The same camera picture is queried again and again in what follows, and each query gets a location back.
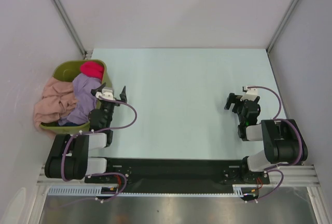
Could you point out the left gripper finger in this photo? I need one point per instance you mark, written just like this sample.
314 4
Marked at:
123 95
99 89

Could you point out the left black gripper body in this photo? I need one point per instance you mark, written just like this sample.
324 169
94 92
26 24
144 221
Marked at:
107 109

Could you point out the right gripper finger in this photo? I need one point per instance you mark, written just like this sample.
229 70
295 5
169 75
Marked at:
231 99
237 106

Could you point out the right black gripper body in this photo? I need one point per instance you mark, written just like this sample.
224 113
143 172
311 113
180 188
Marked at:
241 117

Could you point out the red t shirt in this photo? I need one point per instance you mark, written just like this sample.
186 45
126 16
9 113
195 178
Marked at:
92 69

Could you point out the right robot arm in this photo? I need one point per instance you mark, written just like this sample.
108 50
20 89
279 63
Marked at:
282 141

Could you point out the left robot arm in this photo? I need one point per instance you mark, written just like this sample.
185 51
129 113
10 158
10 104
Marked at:
69 156

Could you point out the lavender t shirt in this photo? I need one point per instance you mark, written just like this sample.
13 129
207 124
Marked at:
86 101

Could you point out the olive green plastic bin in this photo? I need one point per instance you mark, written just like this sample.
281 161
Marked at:
67 71

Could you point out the pink t shirt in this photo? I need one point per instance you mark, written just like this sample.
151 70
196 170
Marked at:
57 101

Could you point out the navy blue t shirt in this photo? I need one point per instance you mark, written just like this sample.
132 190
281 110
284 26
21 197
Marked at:
70 124

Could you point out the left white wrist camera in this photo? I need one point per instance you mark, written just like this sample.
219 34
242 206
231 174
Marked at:
106 94

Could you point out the aluminium front rail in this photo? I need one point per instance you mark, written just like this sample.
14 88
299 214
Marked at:
288 176

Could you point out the left white cable duct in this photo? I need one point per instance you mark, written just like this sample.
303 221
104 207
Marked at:
90 191

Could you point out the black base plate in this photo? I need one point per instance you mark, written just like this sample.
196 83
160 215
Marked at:
155 175

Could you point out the left aluminium corner post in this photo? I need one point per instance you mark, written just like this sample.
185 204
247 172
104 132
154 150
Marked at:
69 26

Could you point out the aluminium corner post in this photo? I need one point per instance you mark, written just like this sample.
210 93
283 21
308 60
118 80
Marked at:
69 26
282 25

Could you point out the right aluminium corner post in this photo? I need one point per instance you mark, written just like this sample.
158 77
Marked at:
282 25

